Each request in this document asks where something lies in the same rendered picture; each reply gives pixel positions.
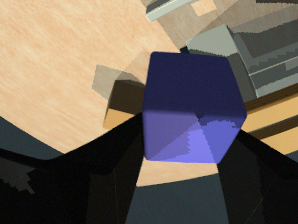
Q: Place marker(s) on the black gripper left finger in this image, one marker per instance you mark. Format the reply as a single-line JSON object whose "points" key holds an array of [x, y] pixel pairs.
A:
{"points": [[92, 184]]}

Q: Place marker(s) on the clear-fronted box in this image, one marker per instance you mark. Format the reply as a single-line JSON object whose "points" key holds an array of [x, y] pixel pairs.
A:
{"points": [[263, 55]]}

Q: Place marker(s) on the dark blue cube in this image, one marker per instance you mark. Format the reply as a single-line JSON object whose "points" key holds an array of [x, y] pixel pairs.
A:
{"points": [[192, 109]]}

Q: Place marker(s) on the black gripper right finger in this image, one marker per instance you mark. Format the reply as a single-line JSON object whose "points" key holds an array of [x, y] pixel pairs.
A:
{"points": [[259, 183]]}

